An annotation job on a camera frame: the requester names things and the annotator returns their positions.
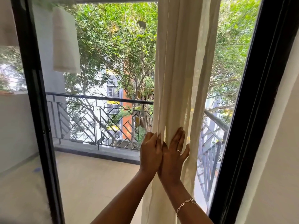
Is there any black metal balcony railing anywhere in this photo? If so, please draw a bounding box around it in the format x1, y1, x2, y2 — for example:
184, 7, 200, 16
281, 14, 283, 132
45, 92, 230, 209

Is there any person's left forearm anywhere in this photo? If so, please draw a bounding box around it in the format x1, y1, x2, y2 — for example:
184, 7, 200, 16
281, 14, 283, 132
91, 170, 157, 224

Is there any cream sheer curtain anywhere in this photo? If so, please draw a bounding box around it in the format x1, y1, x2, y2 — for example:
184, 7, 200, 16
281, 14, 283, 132
141, 0, 222, 224

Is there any thin chain bracelet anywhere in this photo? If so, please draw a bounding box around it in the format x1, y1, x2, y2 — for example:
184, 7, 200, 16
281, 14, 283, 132
176, 198, 197, 217

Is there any black sliding door post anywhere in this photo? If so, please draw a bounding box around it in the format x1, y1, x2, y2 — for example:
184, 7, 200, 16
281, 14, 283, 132
10, 0, 65, 224

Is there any person's left hand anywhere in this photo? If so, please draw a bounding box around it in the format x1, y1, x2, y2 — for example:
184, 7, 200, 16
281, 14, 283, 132
140, 132, 163, 176

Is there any colourful apartment building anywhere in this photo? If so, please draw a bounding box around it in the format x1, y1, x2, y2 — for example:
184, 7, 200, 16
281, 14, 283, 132
92, 68, 155, 141

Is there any person's right hand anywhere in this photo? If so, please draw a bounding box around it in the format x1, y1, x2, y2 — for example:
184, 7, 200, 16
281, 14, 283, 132
158, 127, 190, 184

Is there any black window frame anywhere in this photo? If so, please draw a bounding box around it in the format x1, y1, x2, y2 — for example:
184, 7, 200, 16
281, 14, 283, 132
209, 0, 299, 224

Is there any person's right forearm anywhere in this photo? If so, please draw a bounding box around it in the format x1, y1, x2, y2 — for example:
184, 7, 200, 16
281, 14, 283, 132
159, 176, 214, 224

